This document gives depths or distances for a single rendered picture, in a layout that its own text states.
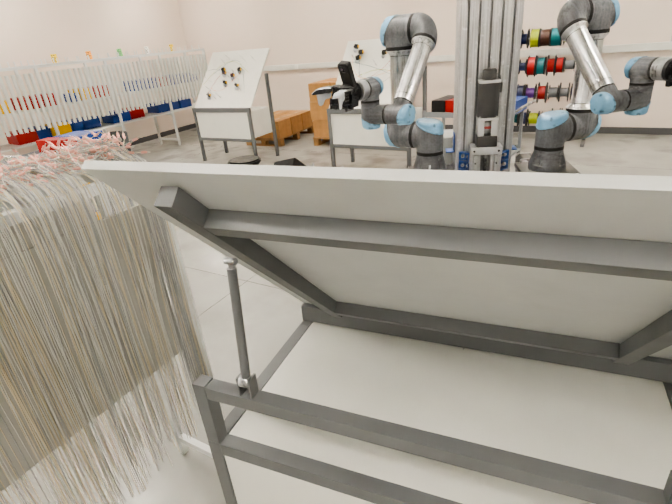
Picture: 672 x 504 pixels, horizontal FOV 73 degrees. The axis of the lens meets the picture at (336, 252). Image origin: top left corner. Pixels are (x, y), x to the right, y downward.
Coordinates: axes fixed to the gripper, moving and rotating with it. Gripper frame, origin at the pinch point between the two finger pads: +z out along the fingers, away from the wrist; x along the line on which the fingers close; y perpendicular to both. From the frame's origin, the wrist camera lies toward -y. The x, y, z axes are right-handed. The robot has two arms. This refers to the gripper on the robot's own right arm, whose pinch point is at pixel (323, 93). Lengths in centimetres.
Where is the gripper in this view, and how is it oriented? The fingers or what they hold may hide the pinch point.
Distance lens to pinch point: 162.1
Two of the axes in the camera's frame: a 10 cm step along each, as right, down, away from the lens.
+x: -8.2, -3.1, 4.9
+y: -0.3, 8.6, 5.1
